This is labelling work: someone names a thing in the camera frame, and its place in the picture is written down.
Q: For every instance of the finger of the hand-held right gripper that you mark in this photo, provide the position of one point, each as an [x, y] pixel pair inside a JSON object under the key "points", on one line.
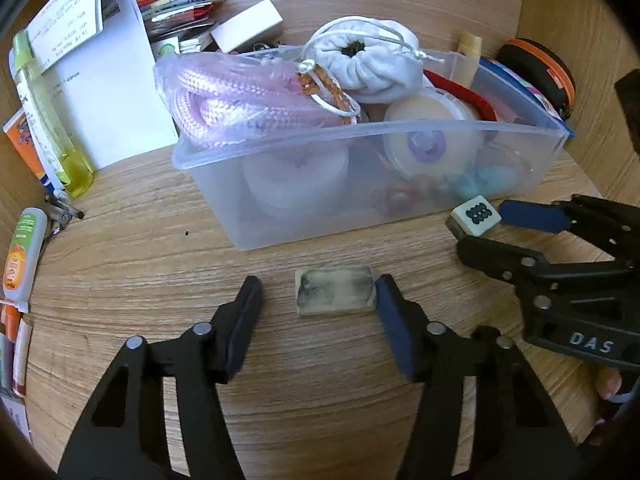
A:
{"points": [[495, 257], [535, 216]]}

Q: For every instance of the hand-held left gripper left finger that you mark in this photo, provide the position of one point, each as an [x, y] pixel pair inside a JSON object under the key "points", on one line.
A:
{"points": [[245, 325]]}

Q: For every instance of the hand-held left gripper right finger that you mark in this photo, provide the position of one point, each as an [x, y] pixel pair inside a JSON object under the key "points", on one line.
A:
{"points": [[395, 320]]}

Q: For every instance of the white mahjong tile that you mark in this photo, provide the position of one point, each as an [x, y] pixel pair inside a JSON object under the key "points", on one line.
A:
{"points": [[475, 215]]}

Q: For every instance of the white eraser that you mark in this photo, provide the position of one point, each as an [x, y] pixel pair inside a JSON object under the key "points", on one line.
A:
{"points": [[335, 290]]}

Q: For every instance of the clear plastic storage box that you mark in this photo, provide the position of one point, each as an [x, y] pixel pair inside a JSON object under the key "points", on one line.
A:
{"points": [[280, 230]]}

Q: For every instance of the cream candle jar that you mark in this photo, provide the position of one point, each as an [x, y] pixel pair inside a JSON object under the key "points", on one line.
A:
{"points": [[425, 115]]}

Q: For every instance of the wooden desktop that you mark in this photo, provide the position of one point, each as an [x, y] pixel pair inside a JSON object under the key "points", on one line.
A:
{"points": [[150, 240]]}

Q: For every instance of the person's right hand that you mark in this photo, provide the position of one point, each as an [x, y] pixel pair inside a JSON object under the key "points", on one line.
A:
{"points": [[609, 384]]}

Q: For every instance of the light blue fuzzy item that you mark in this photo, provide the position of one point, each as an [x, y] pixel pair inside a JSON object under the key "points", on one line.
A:
{"points": [[480, 180]]}

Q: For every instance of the pile of colourful trinkets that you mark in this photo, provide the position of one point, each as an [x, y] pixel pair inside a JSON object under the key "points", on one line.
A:
{"points": [[415, 192]]}

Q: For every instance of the blue patchwork pencil case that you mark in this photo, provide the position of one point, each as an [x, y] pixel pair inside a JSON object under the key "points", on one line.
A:
{"points": [[530, 97]]}

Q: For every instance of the black case with orange zip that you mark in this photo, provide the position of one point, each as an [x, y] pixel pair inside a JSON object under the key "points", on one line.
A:
{"points": [[530, 62]]}

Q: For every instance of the pale yellow tube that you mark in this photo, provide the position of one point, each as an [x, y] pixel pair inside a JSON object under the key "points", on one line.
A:
{"points": [[470, 60]]}

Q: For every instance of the black metal clip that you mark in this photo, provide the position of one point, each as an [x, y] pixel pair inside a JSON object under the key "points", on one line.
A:
{"points": [[62, 210]]}

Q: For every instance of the white tube with red end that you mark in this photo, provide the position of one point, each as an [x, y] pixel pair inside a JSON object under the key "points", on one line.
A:
{"points": [[22, 355]]}

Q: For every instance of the white tube with orange label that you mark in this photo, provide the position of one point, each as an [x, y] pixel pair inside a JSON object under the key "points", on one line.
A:
{"points": [[22, 255]]}

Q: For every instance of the white paper sheets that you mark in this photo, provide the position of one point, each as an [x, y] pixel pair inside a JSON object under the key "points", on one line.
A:
{"points": [[110, 85]]}

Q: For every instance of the yellow-green bottle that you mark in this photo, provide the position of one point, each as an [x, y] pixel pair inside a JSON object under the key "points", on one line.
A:
{"points": [[50, 125]]}

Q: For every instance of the macaron print box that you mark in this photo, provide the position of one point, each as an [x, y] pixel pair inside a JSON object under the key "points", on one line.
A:
{"points": [[165, 49]]}

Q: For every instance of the white cardboard box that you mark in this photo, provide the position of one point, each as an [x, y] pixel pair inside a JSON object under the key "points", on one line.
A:
{"points": [[250, 25]]}

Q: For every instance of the stack of books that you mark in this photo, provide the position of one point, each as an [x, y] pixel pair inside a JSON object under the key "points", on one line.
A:
{"points": [[180, 15]]}

